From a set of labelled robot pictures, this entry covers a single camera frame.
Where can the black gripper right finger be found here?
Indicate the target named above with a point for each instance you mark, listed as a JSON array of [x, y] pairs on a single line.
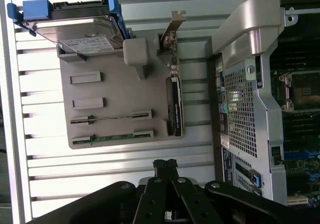
[[190, 201]]

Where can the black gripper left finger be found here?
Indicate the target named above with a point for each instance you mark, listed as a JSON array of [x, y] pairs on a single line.
[[150, 201]]

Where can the blue case latch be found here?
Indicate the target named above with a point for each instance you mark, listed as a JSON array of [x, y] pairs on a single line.
[[255, 180]]

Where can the black graphics card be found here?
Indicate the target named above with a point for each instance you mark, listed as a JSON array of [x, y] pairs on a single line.
[[176, 104]]

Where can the open black PC case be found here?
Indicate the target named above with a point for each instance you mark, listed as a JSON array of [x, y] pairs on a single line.
[[265, 124]]

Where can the grey plastic parts rack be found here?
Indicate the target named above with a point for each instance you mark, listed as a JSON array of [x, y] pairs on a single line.
[[125, 94]]

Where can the green motherboard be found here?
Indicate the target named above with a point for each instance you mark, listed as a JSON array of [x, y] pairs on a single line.
[[300, 134]]

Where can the CPU socket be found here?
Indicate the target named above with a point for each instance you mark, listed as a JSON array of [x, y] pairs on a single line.
[[305, 91]]

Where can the hard disk in blue caddy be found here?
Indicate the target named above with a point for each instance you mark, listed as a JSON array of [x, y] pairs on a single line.
[[75, 32]]

